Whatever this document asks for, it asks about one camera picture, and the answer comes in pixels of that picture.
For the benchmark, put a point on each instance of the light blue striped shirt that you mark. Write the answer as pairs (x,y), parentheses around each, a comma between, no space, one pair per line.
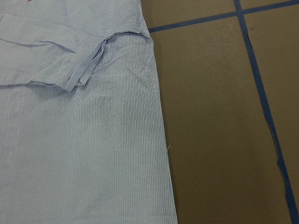
(81,127)

